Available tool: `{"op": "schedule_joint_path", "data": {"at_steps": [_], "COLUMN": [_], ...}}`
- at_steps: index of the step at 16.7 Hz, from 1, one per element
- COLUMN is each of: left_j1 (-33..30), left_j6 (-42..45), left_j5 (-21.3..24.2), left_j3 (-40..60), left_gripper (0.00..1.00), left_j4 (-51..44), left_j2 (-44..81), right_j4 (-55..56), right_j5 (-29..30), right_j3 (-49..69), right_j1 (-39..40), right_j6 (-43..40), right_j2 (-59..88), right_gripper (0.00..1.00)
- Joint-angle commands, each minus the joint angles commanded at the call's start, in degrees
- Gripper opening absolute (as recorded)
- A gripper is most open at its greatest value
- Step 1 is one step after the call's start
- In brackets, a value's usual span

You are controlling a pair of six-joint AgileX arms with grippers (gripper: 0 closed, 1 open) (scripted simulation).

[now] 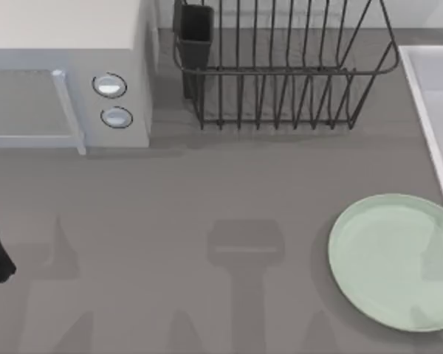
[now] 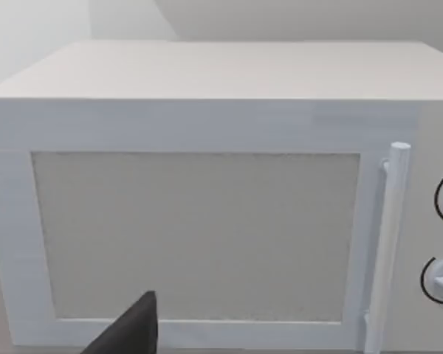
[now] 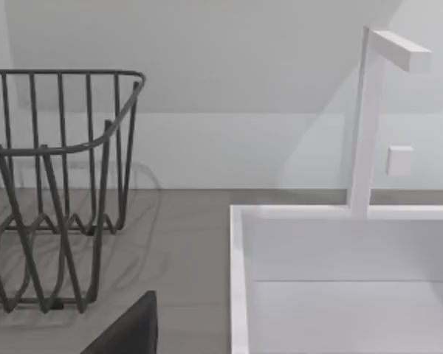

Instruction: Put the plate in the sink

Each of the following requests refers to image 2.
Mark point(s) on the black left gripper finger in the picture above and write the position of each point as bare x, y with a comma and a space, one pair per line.
134, 328

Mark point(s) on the pale microwave door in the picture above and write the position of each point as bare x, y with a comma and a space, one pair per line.
195, 236

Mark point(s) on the pale microwave oven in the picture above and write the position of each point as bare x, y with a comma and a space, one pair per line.
221, 73

